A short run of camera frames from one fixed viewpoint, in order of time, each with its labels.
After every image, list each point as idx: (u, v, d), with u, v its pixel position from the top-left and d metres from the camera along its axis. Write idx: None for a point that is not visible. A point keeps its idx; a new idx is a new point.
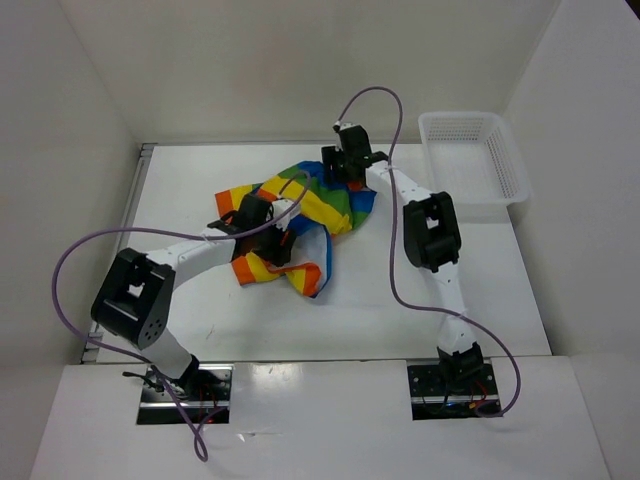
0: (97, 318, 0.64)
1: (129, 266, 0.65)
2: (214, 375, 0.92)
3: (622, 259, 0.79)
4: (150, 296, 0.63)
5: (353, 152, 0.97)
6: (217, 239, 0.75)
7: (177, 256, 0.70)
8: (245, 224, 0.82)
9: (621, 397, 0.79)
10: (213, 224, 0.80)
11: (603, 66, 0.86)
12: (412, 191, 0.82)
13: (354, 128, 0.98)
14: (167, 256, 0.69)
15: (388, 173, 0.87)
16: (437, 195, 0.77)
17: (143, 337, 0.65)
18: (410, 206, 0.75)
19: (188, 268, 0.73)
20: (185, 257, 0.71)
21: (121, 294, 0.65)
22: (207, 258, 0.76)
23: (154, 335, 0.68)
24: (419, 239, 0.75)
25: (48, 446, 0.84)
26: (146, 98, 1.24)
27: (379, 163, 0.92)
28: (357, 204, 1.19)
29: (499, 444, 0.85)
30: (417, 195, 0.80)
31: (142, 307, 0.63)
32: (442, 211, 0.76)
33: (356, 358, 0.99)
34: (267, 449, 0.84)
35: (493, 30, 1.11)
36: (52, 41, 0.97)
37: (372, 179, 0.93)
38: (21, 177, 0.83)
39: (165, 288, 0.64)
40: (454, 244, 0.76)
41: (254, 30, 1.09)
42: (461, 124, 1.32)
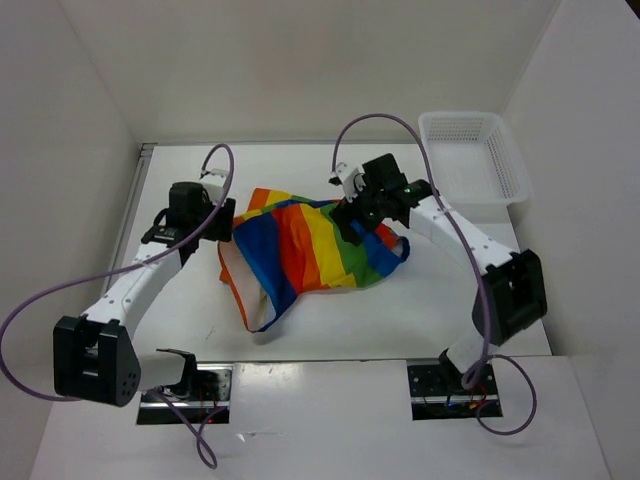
0: (64, 390, 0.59)
1: (74, 336, 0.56)
2: (214, 375, 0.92)
3: (622, 260, 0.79)
4: (108, 360, 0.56)
5: (385, 186, 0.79)
6: (157, 258, 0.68)
7: (121, 301, 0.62)
8: (182, 221, 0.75)
9: (621, 397, 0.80)
10: (147, 237, 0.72)
11: (602, 67, 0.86)
12: (484, 247, 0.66)
13: (384, 159, 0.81)
14: (111, 308, 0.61)
15: (443, 217, 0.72)
16: (519, 254, 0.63)
17: (121, 393, 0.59)
18: (490, 273, 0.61)
19: (141, 301, 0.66)
20: (131, 299, 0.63)
21: (80, 360, 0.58)
22: (158, 279, 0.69)
23: (132, 385, 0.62)
24: (503, 313, 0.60)
25: (48, 448, 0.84)
26: (146, 97, 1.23)
27: (426, 200, 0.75)
28: (379, 262, 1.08)
29: (498, 443, 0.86)
30: (490, 252, 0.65)
31: (106, 374, 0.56)
32: (527, 275, 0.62)
33: (356, 358, 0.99)
34: (267, 449, 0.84)
35: (494, 30, 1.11)
36: (51, 39, 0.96)
37: (415, 221, 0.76)
38: (21, 176, 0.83)
39: (122, 345, 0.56)
40: (538, 313, 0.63)
41: (254, 29, 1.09)
42: (461, 125, 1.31)
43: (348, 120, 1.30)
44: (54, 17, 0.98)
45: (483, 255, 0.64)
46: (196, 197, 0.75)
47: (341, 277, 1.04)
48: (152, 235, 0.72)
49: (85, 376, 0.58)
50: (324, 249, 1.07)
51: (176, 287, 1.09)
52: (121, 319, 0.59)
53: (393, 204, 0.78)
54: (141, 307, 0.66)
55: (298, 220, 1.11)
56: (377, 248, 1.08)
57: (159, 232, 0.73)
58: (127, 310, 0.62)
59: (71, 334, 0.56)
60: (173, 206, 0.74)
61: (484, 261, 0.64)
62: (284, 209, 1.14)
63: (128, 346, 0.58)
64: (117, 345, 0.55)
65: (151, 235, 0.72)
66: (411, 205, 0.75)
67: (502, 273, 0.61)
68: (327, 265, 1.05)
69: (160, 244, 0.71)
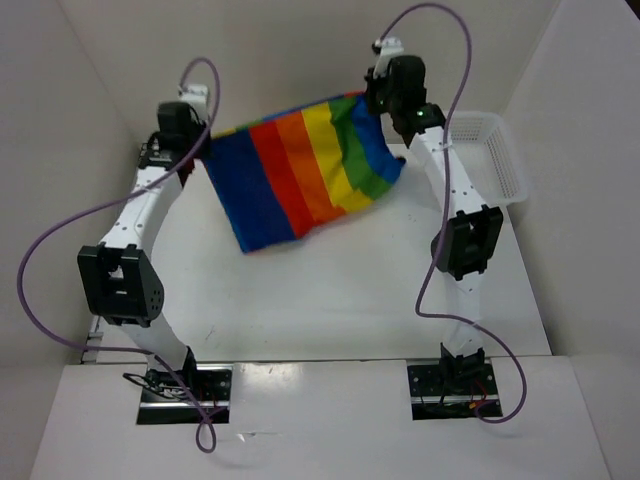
0: (98, 309, 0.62)
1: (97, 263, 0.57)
2: (214, 375, 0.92)
3: (621, 260, 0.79)
4: (135, 278, 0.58)
5: (401, 96, 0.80)
6: (161, 181, 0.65)
7: (133, 227, 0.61)
8: (175, 141, 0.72)
9: (621, 396, 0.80)
10: (143, 164, 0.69)
11: (601, 67, 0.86)
12: (464, 194, 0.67)
13: (413, 67, 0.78)
14: (126, 235, 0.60)
15: (440, 153, 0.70)
16: (488, 210, 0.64)
17: (150, 307, 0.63)
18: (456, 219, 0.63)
19: (152, 226, 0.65)
20: (143, 224, 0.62)
21: (107, 283, 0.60)
22: (162, 200, 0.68)
23: (158, 301, 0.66)
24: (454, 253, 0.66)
25: (47, 449, 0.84)
26: (145, 97, 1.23)
27: (433, 130, 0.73)
28: (386, 173, 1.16)
29: (498, 444, 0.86)
30: (468, 202, 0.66)
31: (136, 288, 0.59)
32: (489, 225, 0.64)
33: (356, 358, 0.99)
34: (267, 449, 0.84)
35: (493, 31, 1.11)
36: (51, 38, 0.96)
37: (416, 146, 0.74)
38: (21, 177, 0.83)
39: (143, 265, 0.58)
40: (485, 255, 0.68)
41: (254, 29, 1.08)
42: (461, 125, 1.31)
43: None
44: (53, 17, 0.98)
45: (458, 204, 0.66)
46: (184, 116, 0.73)
47: (349, 195, 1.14)
48: (148, 161, 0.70)
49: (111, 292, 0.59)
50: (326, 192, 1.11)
51: (176, 286, 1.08)
52: (137, 243, 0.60)
53: (403, 122, 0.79)
54: (149, 246, 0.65)
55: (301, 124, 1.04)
56: (384, 158, 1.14)
57: (156, 159, 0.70)
58: (142, 236, 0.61)
59: (95, 259, 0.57)
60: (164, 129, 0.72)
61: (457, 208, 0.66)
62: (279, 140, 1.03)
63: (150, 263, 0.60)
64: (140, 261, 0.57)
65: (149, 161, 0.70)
66: (419, 129, 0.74)
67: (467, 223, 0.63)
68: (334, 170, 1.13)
69: (158, 169, 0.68)
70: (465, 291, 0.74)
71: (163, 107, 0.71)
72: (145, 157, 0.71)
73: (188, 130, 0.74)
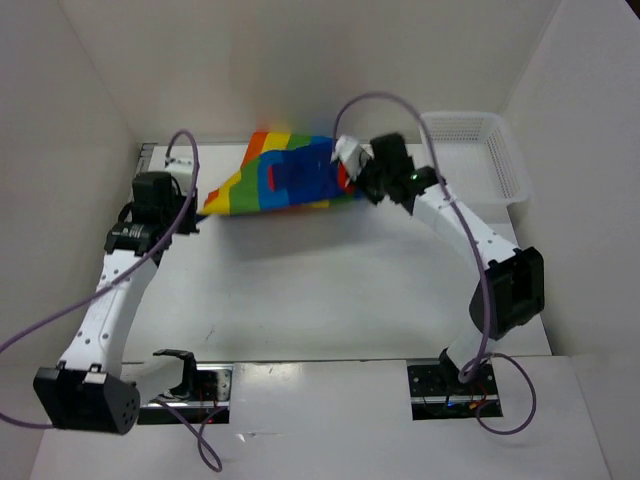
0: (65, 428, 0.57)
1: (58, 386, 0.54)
2: (213, 374, 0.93)
3: (620, 259, 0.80)
4: (101, 403, 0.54)
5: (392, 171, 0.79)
6: (124, 276, 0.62)
7: (98, 340, 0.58)
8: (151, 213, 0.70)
9: (621, 396, 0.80)
10: (111, 246, 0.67)
11: (601, 67, 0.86)
12: (489, 242, 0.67)
13: (389, 141, 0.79)
14: (89, 351, 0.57)
15: (449, 207, 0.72)
16: (523, 253, 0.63)
17: (122, 422, 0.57)
18: (494, 271, 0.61)
19: (121, 330, 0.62)
20: (108, 335, 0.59)
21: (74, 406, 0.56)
22: (133, 291, 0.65)
23: (132, 414, 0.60)
24: (502, 311, 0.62)
25: (47, 448, 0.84)
26: (145, 98, 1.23)
27: (433, 188, 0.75)
28: None
29: (497, 444, 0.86)
30: (496, 250, 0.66)
31: (101, 409, 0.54)
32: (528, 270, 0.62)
33: (356, 357, 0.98)
34: (267, 449, 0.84)
35: (494, 30, 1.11)
36: (51, 39, 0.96)
37: (419, 209, 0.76)
38: (22, 177, 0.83)
39: (109, 389, 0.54)
40: (534, 306, 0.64)
41: (255, 30, 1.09)
42: (461, 124, 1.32)
43: (347, 121, 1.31)
44: (53, 18, 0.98)
45: (487, 252, 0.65)
46: (163, 187, 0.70)
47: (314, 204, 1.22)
48: (116, 242, 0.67)
49: (75, 415, 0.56)
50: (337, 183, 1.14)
51: (176, 286, 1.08)
52: (102, 363, 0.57)
53: (399, 191, 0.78)
54: (120, 354, 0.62)
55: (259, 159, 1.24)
56: None
57: (125, 233, 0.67)
58: (106, 349, 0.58)
59: (52, 384, 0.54)
60: (139, 201, 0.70)
61: (487, 257, 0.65)
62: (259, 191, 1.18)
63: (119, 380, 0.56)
64: (104, 387, 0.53)
65: (116, 238, 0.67)
66: (418, 193, 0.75)
67: (505, 272, 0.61)
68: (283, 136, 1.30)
69: (130, 258, 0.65)
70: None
71: (140, 177, 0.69)
72: (113, 230, 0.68)
73: (164, 201, 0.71)
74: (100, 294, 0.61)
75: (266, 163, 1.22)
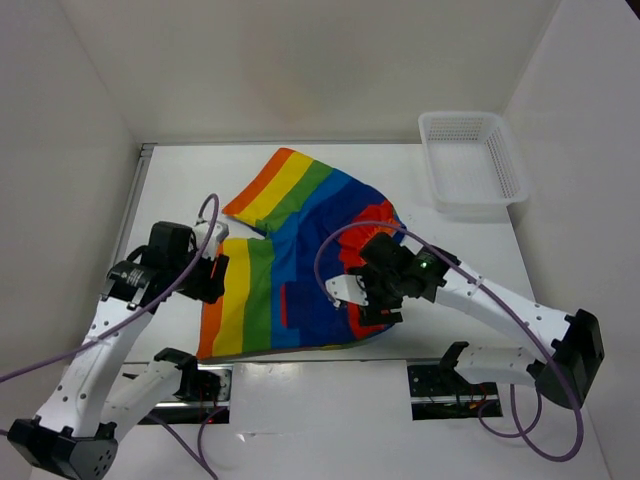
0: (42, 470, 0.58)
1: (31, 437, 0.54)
2: (214, 374, 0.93)
3: (620, 258, 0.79)
4: (67, 466, 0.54)
5: (393, 267, 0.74)
6: (110, 331, 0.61)
7: (75, 398, 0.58)
8: (155, 265, 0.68)
9: (621, 396, 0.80)
10: (108, 292, 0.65)
11: (602, 67, 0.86)
12: (539, 318, 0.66)
13: (378, 240, 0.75)
14: (65, 410, 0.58)
15: (479, 291, 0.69)
16: (578, 318, 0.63)
17: (93, 473, 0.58)
18: (563, 352, 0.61)
19: (104, 385, 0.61)
20: (86, 395, 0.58)
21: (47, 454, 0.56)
22: (119, 344, 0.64)
23: (105, 465, 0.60)
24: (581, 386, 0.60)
25: None
26: (145, 98, 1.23)
27: (451, 274, 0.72)
28: None
29: (497, 443, 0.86)
30: (550, 326, 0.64)
31: (68, 470, 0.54)
32: (588, 338, 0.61)
33: (356, 357, 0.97)
34: (267, 449, 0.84)
35: (494, 29, 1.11)
36: (51, 40, 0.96)
37: (444, 298, 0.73)
38: (23, 177, 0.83)
39: (75, 455, 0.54)
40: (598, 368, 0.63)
41: (254, 28, 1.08)
42: (461, 124, 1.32)
43: (347, 120, 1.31)
44: (53, 18, 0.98)
45: (546, 331, 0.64)
46: (180, 241, 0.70)
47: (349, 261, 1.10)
48: (115, 286, 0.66)
49: (44, 466, 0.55)
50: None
51: None
52: (75, 425, 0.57)
53: (414, 284, 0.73)
54: (102, 406, 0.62)
55: (270, 239, 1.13)
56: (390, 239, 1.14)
57: (123, 278, 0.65)
58: (82, 409, 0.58)
59: (26, 435, 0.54)
60: (153, 247, 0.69)
61: (547, 338, 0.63)
62: (274, 287, 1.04)
63: (92, 440, 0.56)
64: (72, 453, 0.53)
65: (114, 282, 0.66)
66: (439, 284, 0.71)
67: (573, 351, 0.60)
68: (287, 179, 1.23)
69: (121, 310, 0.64)
70: (516, 356, 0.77)
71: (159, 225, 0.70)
72: (112, 271, 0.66)
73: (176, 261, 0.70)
74: (84, 351, 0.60)
75: (281, 244, 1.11)
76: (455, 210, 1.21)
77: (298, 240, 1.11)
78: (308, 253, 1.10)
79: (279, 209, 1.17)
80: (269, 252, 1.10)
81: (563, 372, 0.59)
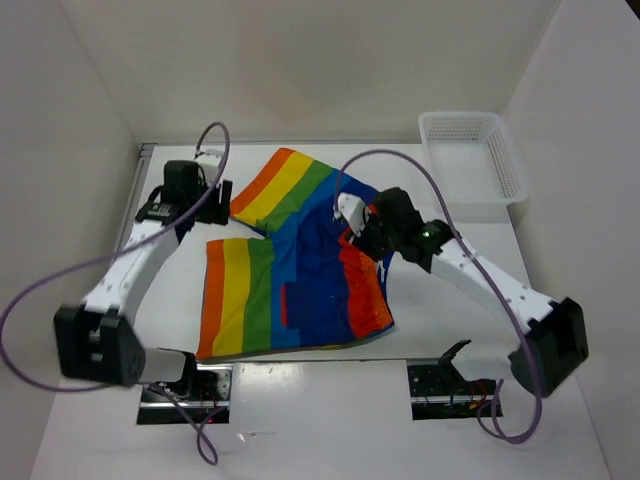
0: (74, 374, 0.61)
1: (75, 325, 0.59)
2: (214, 374, 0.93)
3: (620, 258, 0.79)
4: (111, 349, 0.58)
5: (400, 227, 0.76)
6: (150, 240, 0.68)
7: (119, 287, 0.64)
8: (176, 199, 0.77)
9: (621, 395, 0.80)
10: (141, 217, 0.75)
11: (602, 66, 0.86)
12: (522, 297, 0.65)
13: (395, 195, 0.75)
14: (109, 296, 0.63)
15: (471, 264, 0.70)
16: (562, 305, 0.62)
17: (127, 375, 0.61)
18: (536, 331, 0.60)
19: (139, 289, 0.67)
20: (128, 284, 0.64)
21: (85, 351, 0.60)
22: (153, 258, 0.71)
23: (137, 371, 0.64)
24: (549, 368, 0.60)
25: (47, 449, 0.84)
26: (145, 97, 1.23)
27: (448, 244, 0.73)
28: None
29: (498, 443, 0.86)
30: (532, 306, 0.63)
31: (112, 356, 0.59)
32: (569, 324, 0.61)
33: (356, 358, 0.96)
34: (267, 449, 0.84)
35: (494, 29, 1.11)
36: (51, 39, 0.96)
37: (439, 267, 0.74)
38: (23, 177, 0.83)
39: (120, 333, 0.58)
40: (578, 358, 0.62)
41: (254, 28, 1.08)
42: (461, 124, 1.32)
43: (347, 120, 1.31)
44: (54, 18, 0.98)
45: (525, 310, 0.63)
46: (191, 174, 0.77)
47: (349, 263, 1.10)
48: (146, 214, 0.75)
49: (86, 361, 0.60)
50: (376, 292, 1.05)
51: (176, 285, 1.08)
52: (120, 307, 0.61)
53: (413, 250, 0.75)
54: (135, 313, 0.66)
55: (271, 238, 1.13)
56: None
57: (152, 211, 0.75)
58: (126, 296, 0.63)
59: (73, 324, 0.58)
60: (169, 184, 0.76)
61: (525, 315, 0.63)
62: (274, 287, 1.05)
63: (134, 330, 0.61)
64: (118, 335, 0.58)
65: (145, 211, 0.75)
66: (435, 252, 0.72)
67: (546, 330, 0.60)
68: (287, 179, 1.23)
69: (155, 226, 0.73)
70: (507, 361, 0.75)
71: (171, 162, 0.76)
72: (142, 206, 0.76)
73: (191, 189, 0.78)
74: (126, 252, 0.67)
75: (281, 244, 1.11)
76: (455, 210, 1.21)
77: (298, 240, 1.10)
78: (308, 253, 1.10)
79: (279, 209, 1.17)
80: (269, 252, 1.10)
81: (530, 348, 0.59)
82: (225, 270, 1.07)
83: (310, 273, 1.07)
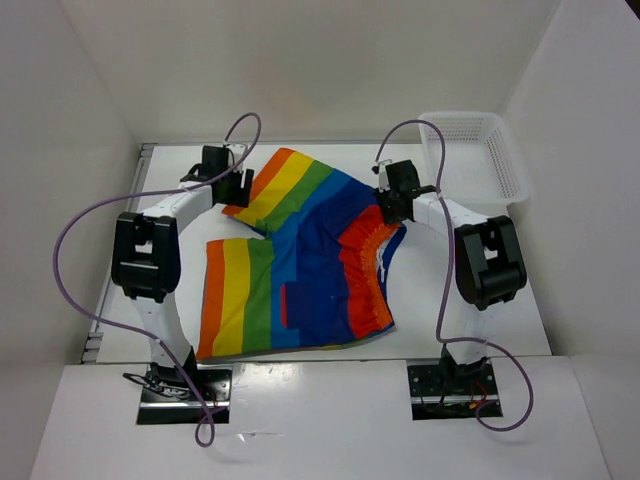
0: (118, 280, 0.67)
1: (133, 227, 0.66)
2: (214, 375, 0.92)
3: (621, 259, 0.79)
4: (163, 247, 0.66)
5: (400, 185, 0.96)
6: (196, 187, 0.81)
7: (170, 208, 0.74)
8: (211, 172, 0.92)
9: (622, 397, 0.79)
10: (186, 178, 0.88)
11: (602, 66, 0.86)
12: (465, 216, 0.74)
13: (405, 163, 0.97)
14: (162, 211, 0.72)
15: (438, 202, 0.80)
16: (496, 220, 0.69)
17: (171, 281, 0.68)
18: (463, 227, 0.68)
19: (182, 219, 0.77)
20: (178, 207, 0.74)
21: (134, 254, 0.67)
22: (195, 204, 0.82)
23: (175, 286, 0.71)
24: (474, 266, 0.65)
25: (47, 449, 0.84)
26: (145, 98, 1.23)
27: (428, 194, 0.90)
28: (385, 248, 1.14)
29: (498, 445, 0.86)
30: (470, 220, 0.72)
31: (161, 253, 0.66)
32: (500, 235, 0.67)
33: (356, 357, 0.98)
34: (267, 449, 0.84)
35: (494, 30, 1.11)
36: (51, 40, 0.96)
37: (422, 212, 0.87)
38: (23, 177, 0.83)
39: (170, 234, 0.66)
40: (517, 281, 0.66)
41: (254, 28, 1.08)
42: (461, 124, 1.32)
43: (347, 120, 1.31)
44: (53, 18, 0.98)
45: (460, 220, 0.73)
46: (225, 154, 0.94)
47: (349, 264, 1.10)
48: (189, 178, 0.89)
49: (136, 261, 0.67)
50: (376, 293, 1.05)
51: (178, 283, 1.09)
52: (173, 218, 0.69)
53: (402, 202, 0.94)
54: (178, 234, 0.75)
55: (271, 238, 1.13)
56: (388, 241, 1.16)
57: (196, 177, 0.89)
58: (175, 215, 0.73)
59: (129, 226, 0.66)
60: (206, 162, 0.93)
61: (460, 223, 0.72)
62: (274, 287, 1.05)
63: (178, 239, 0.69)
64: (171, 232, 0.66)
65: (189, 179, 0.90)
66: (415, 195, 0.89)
67: (473, 228, 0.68)
68: (287, 179, 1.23)
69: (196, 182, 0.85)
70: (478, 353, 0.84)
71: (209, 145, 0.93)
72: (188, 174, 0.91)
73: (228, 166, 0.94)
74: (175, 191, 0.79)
75: (281, 244, 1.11)
76: None
77: (298, 240, 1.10)
78: (308, 253, 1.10)
79: (279, 210, 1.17)
80: (269, 252, 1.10)
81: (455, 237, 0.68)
82: (225, 269, 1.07)
83: (310, 273, 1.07)
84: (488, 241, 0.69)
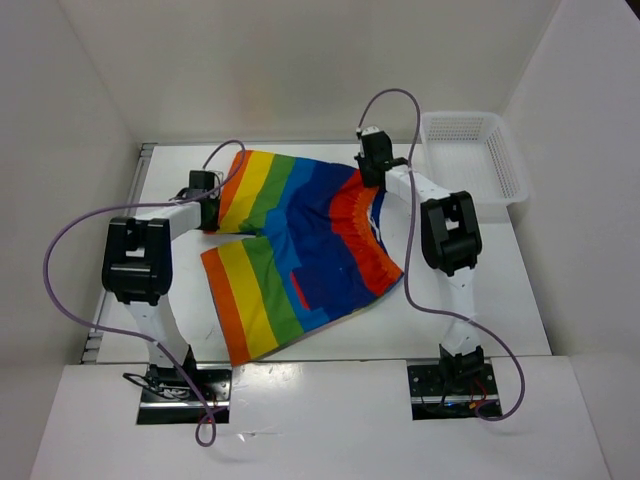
0: (109, 286, 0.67)
1: (125, 230, 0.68)
2: (214, 375, 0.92)
3: (620, 259, 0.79)
4: (157, 246, 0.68)
5: (373, 157, 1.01)
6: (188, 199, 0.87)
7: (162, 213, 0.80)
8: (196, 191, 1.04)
9: (621, 396, 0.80)
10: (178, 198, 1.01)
11: (602, 66, 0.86)
12: (431, 190, 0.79)
13: (378, 134, 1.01)
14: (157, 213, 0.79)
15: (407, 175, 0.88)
16: (458, 195, 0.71)
17: (162, 282, 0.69)
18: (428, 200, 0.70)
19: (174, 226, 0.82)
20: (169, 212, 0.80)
21: (126, 257, 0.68)
22: (186, 218, 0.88)
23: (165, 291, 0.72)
24: (436, 239, 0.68)
25: (46, 449, 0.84)
26: (145, 98, 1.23)
27: (400, 166, 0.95)
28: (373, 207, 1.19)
29: (498, 444, 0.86)
30: (436, 194, 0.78)
31: (155, 252, 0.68)
32: (461, 209, 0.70)
33: (356, 357, 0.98)
34: (267, 449, 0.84)
35: (494, 29, 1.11)
36: (51, 40, 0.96)
37: (393, 182, 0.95)
38: (22, 177, 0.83)
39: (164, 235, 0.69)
40: (474, 248, 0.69)
41: (254, 28, 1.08)
42: (460, 125, 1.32)
43: (347, 120, 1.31)
44: (53, 18, 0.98)
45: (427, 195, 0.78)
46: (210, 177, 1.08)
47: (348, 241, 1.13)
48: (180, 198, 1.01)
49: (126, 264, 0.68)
50: (379, 250, 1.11)
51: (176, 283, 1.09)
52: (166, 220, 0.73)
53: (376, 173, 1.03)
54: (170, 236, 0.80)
55: (262, 235, 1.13)
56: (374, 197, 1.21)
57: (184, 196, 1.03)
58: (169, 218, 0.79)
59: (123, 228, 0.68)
60: (193, 185, 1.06)
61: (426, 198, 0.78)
62: (283, 276, 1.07)
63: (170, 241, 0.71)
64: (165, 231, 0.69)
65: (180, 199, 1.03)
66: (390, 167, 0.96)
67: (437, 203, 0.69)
68: (260, 175, 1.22)
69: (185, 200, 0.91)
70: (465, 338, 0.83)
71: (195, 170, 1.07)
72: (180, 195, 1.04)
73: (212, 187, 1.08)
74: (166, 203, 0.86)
75: (276, 235, 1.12)
76: None
77: (290, 228, 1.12)
78: (303, 237, 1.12)
79: (257, 208, 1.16)
80: (266, 248, 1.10)
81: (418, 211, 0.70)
82: (228, 276, 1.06)
83: (314, 256, 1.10)
84: (451, 214, 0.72)
